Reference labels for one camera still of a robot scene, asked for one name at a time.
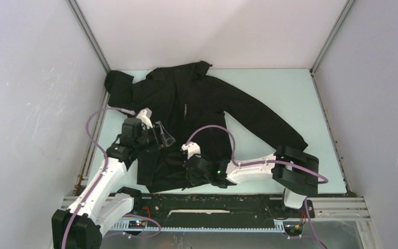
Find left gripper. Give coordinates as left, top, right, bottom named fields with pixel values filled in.
left=134, top=121, right=175, bottom=152

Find black jacket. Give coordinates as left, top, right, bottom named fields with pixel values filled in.
left=104, top=61, right=307, bottom=193

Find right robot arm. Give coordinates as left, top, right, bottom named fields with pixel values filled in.
left=181, top=142, right=327, bottom=217

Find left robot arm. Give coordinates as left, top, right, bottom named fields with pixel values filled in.
left=51, top=117, right=175, bottom=248

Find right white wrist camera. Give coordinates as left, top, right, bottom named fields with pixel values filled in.
left=181, top=142, right=201, bottom=159

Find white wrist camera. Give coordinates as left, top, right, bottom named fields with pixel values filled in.
left=181, top=142, right=201, bottom=159
left=135, top=108, right=153, bottom=129

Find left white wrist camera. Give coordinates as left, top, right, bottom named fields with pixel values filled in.
left=135, top=108, right=153, bottom=129

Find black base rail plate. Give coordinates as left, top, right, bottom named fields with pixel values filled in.
left=132, top=194, right=315, bottom=228

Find grey slotted cable duct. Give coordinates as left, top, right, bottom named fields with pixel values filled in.
left=109, top=219, right=295, bottom=233

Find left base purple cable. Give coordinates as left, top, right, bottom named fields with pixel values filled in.
left=122, top=215, right=164, bottom=240

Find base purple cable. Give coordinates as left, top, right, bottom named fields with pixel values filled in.
left=285, top=223, right=326, bottom=249
left=122, top=215, right=164, bottom=240

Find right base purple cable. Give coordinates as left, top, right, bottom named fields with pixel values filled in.
left=285, top=223, right=326, bottom=249

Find left aluminium frame post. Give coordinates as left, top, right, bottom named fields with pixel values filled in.
left=66, top=0, right=111, bottom=73

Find aluminium frame post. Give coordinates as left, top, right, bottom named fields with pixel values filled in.
left=310, top=0, right=357, bottom=76
left=66, top=0, right=111, bottom=73

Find right aluminium frame post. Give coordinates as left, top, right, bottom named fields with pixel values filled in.
left=310, top=0, right=357, bottom=76

